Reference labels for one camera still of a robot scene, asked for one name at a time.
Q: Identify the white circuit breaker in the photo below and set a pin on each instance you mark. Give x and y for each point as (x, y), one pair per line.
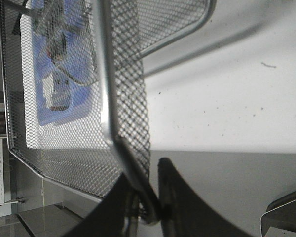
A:
(56, 91)

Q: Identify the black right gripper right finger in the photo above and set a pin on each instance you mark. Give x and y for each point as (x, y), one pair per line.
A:
(184, 213)

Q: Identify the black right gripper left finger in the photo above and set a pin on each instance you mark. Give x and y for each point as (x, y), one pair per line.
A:
(115, 216)

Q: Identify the silver mesh tray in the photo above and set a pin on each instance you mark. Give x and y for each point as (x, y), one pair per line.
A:
(88, 154)

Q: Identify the blue plastic tray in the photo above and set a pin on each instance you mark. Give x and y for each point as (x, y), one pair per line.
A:
(62, 41)

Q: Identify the silver metal bracket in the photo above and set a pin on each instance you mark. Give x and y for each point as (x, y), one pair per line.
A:
(280, 214)

